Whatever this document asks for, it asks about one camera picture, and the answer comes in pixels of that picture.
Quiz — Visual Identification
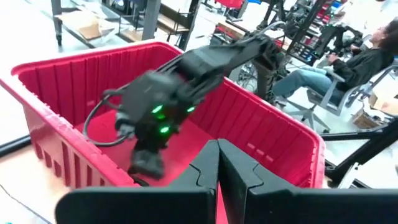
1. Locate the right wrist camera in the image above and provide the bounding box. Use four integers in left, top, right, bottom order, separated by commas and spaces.
114, 110, 138, 139

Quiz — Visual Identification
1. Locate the open cardboard box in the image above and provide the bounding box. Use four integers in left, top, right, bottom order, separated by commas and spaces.
351, 107, 382, 131

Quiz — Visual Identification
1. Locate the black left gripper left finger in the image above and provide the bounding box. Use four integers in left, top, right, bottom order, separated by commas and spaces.
55, 139, 220, 224

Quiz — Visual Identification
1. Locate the background robot rig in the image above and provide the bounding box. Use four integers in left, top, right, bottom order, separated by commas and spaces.
214, 0, 364, 68

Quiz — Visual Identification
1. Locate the seated person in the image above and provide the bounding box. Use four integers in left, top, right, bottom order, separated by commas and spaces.
272, 17, 398, 106

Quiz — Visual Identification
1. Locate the small cardboard box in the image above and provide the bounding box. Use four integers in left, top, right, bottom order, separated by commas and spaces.
57, 11, 116, 41

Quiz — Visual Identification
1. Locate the grey office chair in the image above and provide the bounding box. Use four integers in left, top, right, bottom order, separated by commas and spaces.
284, 60, 398, 134

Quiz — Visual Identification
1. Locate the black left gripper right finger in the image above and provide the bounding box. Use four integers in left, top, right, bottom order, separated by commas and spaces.
218, 139, 398, 224

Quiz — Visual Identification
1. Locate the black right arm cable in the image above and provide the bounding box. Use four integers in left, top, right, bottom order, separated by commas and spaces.
82, 88, 130, 147

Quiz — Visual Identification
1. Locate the large red plastic bin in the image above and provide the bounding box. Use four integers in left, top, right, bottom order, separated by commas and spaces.
0, 41, 326, 224

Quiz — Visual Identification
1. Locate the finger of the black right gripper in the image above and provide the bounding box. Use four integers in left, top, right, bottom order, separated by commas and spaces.
127, 148, 166, 180

